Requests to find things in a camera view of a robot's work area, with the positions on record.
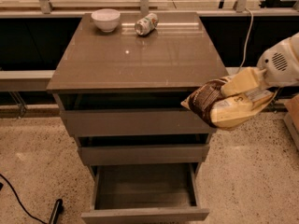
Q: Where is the wooden crate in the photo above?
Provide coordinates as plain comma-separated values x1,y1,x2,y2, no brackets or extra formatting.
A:
284,94,299,150

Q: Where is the grey bottom drawer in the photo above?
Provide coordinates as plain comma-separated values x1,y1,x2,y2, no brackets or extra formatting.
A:
81,163,209,224

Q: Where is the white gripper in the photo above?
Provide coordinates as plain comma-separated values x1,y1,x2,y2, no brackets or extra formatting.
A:
221,33,299,97

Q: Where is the grey top drawer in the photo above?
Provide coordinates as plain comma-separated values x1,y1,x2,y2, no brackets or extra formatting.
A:
61,110,216,137

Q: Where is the black cylindrical floor object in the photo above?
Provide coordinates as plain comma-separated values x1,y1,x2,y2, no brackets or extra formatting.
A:
49,199,64,224

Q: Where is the grey middle drawer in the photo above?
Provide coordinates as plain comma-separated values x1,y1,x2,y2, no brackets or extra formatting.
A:
78,144,209,166

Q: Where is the brown chip bag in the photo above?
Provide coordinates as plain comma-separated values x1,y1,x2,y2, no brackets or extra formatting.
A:
180,77,277,130

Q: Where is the black floor cable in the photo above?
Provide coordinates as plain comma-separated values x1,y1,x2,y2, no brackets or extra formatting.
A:
0,173,48,224

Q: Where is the white power cable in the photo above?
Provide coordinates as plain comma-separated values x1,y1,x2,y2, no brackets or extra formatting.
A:
237,7,255,73

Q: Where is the green white soda can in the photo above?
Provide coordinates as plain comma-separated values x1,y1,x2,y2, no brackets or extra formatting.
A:
135,13,159,36

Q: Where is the white ceramic bowl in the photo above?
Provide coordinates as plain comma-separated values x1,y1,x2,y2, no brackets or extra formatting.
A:
91,8,121,33

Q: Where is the grey drawer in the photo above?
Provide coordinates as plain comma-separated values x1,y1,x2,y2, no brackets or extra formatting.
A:
78,144,209,166
61,110,216,137
81,163,209,224

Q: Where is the grey drawer cabinet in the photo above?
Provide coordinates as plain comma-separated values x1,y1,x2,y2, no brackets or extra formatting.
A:
46,11,230,224

